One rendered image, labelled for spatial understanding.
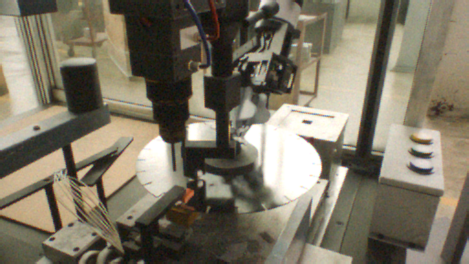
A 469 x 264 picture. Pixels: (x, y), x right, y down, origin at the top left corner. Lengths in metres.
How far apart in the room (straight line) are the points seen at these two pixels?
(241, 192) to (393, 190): 0.33
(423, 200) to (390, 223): 0.08
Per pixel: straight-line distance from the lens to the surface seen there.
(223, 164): 0.62
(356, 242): 0.82
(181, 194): 0.52
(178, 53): 0.41
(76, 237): 0.63
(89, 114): 0.65
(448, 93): 3.73
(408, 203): 0.79
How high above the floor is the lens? 1.27
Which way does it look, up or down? 25 degrees down
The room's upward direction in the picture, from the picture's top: straight up
